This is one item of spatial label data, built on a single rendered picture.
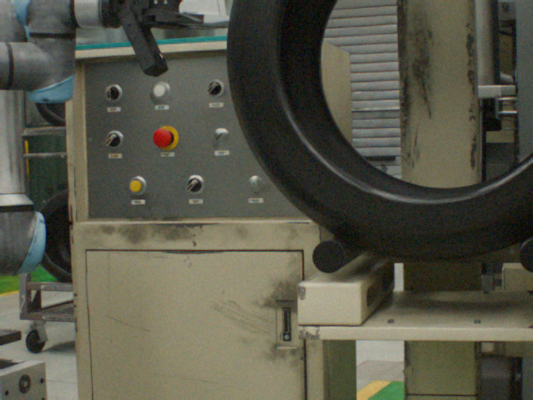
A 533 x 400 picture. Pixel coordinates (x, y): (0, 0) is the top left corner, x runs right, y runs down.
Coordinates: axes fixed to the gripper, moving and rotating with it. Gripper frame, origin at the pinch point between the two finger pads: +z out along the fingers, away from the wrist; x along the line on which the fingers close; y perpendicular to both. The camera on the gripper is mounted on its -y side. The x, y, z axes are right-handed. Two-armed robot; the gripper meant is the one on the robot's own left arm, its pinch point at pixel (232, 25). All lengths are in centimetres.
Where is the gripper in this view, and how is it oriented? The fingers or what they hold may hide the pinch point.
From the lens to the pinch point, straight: 156.8
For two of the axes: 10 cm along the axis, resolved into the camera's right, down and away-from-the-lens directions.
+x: 2.6, -0.5, 9.7
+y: 0.8, -9.9, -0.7
